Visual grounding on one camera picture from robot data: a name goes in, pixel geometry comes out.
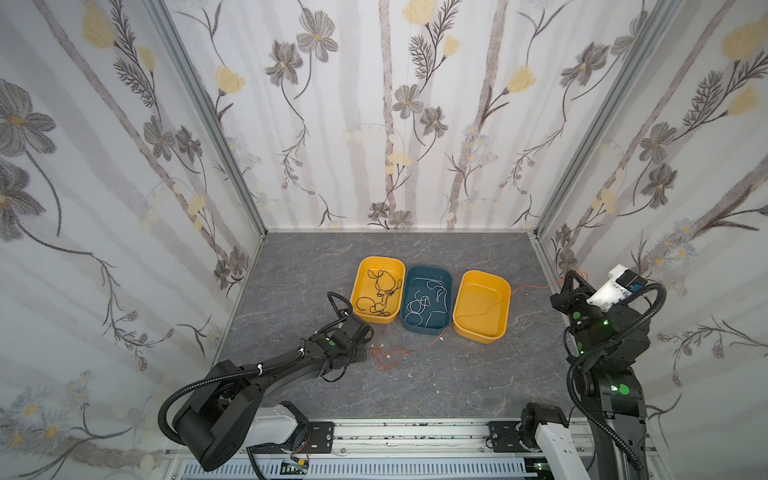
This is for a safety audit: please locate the yellow plastic bin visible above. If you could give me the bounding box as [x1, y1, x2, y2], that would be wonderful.
[350, 256, 406, 324]
[452, 270, 512, 344]

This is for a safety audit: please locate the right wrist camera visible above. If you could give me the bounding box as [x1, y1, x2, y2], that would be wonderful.
[586, 264, 648, 312]

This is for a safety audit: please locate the right yellow plastic bin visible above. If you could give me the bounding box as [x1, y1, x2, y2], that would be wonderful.
[452, 270, 512, 344]

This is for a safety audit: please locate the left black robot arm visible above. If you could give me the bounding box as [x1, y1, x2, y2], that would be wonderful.
[157, 292, 374, 471]

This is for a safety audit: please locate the left yellow plastic bin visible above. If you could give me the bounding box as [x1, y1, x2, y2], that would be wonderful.
[350, 256, 406, 324]

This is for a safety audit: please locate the white cable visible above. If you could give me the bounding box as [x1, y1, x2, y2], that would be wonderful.
[403, 277, 450, 330]

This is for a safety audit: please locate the teal plastic bin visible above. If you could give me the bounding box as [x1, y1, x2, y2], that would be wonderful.
[400, 265, 453, 335]

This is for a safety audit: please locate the black cable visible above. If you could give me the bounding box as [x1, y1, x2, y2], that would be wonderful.
[355, 268, 404, 318]

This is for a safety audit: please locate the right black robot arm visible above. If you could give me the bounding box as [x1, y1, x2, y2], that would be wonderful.
[550, 265, 667, 479]

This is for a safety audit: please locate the orange cable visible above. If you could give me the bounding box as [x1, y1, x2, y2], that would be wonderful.
[367, 281, 565, 373]

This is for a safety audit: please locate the white vented cable duct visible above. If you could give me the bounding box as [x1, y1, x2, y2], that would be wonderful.
[179, 459, 538, 480]

